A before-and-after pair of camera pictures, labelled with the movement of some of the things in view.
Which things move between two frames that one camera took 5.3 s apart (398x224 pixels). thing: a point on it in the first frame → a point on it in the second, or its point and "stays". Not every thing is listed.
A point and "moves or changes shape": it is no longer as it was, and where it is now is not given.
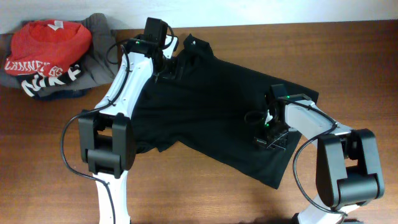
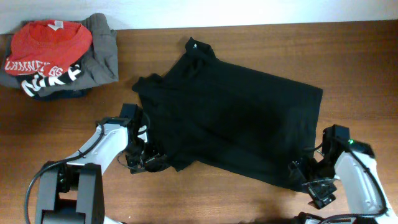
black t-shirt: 212,111 moves or changes shape
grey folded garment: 99,66 stays
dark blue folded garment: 64,94 stays
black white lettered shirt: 32,83 stays
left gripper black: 166,73 → 133,163
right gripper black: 280,143 → 321,196
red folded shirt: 48,46 stays
